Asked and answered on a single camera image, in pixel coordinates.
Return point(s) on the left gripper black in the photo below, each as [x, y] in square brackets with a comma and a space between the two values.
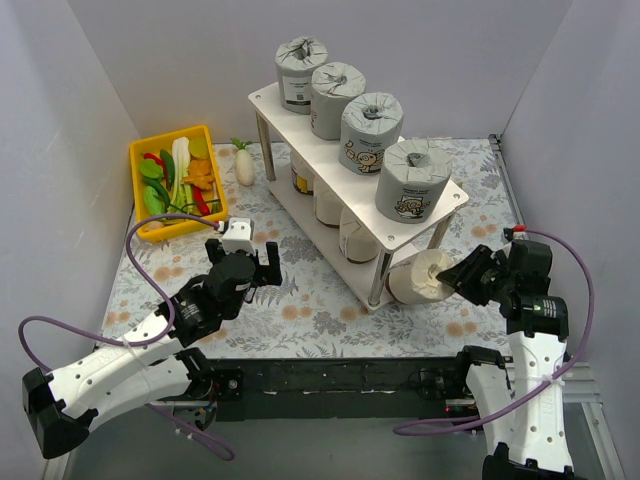
[270, 273]

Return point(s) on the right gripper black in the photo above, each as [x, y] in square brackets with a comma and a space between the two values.
[489, 273]

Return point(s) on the beige roll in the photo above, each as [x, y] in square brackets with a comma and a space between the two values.
[327, 205]
[302, 176]
[355, 242]
[413, 281]

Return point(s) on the grey roll with cartoon label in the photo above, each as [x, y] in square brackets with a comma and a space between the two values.
[333, 86]

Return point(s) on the grey roll with QR label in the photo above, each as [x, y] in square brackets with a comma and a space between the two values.
[296, 61]

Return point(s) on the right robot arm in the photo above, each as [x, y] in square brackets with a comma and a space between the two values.
[523, 411]

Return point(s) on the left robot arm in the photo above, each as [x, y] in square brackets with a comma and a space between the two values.
[155, 360]

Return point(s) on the white two-tier shelf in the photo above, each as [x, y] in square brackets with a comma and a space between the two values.
[356, 193]

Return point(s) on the floral table mat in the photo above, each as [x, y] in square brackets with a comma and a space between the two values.
[313, 313]

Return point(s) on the white radish toy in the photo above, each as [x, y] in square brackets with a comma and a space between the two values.
[244, 164]

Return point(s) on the orange ginger toy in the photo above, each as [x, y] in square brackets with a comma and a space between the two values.
[199, 174]

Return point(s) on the green leafy vegetable toy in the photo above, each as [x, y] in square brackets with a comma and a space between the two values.
[154, 200]

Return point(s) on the yellow plastic bin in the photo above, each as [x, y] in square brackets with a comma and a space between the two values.
[211, 205]

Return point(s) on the yellow green fruit toy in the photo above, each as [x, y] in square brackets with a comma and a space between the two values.
[199, 148]

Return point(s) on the green pepper toy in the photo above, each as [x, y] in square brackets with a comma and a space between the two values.
[169, 164]

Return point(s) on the white bok choy toy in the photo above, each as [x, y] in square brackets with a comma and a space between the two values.
[180, 155]

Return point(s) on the red chili toy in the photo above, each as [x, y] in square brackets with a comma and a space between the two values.
[158, 161]

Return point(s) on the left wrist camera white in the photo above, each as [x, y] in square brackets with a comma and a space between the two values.
[237, 235]

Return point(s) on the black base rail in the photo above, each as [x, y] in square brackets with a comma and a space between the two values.
[246, 389]

